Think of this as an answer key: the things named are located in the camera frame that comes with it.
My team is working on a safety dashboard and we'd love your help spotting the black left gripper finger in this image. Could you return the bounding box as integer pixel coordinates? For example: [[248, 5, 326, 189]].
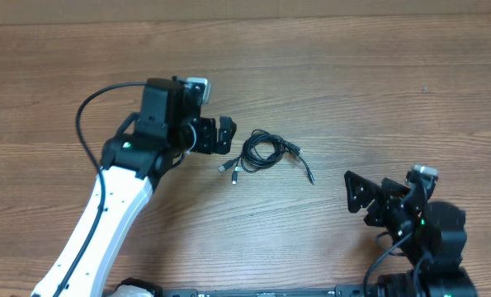
[[215, 139, 232, 154], [218, 116, 237, 143]]

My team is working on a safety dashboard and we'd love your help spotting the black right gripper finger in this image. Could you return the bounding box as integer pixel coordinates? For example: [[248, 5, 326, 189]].
[[364, 204, 388, 226], [344, 171, 382, 213]]

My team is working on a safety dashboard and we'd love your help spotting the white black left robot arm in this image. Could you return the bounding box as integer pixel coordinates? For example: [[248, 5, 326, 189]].
[[31, 77, 237, 296]]

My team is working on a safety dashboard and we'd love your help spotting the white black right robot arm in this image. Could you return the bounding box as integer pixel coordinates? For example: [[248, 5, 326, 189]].
[[344, 165, 478, 297]]

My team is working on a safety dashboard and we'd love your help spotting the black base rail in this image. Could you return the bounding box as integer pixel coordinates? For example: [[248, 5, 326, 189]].
[[162, 285, 364, 297]]

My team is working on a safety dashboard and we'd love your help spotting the brown cardboard wall panel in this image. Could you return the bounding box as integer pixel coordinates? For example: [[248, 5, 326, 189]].
[[0, 0, 491, 25]]

